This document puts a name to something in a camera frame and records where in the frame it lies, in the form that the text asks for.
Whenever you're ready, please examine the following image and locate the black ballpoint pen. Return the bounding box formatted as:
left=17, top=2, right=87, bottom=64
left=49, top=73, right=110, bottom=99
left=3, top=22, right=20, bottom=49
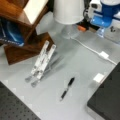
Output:
left=60, top=77, right=75, bottom=101

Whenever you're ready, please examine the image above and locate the black grey storage box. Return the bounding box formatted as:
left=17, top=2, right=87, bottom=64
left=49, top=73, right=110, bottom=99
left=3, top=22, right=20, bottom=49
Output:
left=87, top=62, right=120, bottom=120

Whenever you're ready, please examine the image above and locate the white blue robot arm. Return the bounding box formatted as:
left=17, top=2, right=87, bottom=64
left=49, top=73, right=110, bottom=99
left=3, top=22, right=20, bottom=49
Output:
left=53, top=0, right=120, bottom=37

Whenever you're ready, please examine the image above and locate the orange connector plug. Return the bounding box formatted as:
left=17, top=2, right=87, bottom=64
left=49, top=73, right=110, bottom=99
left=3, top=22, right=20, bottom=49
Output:
left=78, top=25, right=86, bottom=32

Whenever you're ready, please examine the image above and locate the blue book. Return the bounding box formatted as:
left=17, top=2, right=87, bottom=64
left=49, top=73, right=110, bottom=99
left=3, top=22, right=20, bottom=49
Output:
left=0, top=17, right=24, bottom=46

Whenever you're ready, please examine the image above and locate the wooden shelf unit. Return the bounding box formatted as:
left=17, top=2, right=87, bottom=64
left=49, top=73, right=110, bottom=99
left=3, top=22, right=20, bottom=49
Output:
left=0, top=0, right=53, bottom=65

